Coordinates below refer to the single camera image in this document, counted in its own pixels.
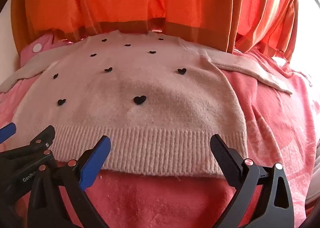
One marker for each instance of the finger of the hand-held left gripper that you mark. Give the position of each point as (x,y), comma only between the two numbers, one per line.
(43,135)
(6,131)

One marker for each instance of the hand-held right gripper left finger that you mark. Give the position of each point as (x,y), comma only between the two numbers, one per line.
(96,159)

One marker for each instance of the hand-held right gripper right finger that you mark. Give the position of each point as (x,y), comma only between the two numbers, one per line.
(225,159)

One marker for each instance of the pink flower-print blanket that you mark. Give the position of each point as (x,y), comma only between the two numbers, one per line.
(275,130)

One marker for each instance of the pink pillow with white dots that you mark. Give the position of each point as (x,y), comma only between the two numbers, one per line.
(47,41)

